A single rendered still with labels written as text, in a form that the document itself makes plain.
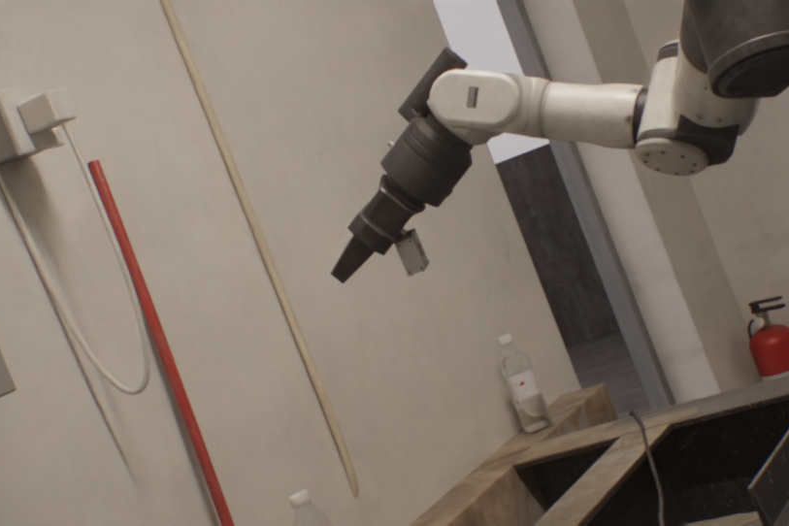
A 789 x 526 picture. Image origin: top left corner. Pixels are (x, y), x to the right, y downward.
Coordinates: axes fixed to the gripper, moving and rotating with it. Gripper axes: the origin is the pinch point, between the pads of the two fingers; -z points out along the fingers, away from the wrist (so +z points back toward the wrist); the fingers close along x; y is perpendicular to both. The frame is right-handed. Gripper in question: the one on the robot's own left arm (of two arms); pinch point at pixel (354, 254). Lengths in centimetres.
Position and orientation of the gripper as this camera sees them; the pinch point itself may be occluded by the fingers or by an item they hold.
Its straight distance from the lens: 184.4
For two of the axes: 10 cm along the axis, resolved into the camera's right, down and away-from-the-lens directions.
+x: -1.1, 1.9, -9.7
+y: 7.9, 6.1, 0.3
